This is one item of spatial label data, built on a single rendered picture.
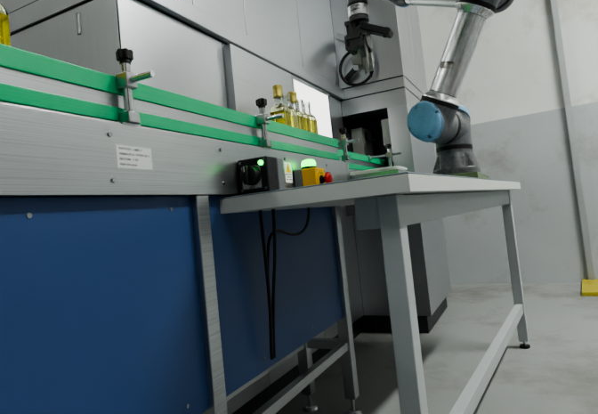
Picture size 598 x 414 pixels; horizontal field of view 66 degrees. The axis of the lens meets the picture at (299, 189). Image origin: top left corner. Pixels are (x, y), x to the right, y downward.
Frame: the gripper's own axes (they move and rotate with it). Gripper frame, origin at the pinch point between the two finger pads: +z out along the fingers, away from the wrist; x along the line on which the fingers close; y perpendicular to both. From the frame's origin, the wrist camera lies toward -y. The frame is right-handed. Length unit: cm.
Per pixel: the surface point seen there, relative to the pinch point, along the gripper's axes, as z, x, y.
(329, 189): 44, 77, -12
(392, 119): 1, -90, 17
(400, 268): 60, 74, -23
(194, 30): -14, 41, 45
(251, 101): 4.8, 14.7, 41.8
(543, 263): 104, -240, -48
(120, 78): 22, 101, 14
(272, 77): -8.6, -3.9, 42.0
